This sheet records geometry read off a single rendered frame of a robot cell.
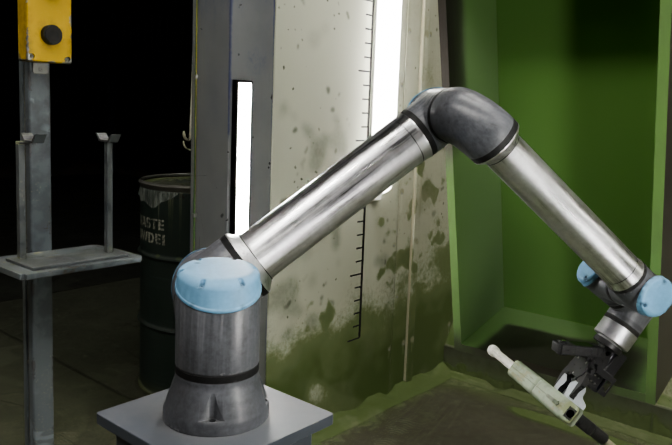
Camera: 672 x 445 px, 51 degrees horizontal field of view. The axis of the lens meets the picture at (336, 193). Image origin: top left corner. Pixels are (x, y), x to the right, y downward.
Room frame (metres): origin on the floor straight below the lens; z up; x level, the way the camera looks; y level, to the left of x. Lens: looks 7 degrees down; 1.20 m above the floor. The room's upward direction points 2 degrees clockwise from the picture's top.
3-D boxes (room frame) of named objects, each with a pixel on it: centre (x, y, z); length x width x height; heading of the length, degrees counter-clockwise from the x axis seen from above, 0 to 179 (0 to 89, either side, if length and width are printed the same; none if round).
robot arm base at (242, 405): (1.22, 0.20, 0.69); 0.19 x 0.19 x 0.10
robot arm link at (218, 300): (1.23, 0.21, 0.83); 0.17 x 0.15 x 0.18; 15
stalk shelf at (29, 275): (1.78, 0.70, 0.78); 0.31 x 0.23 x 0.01; 139
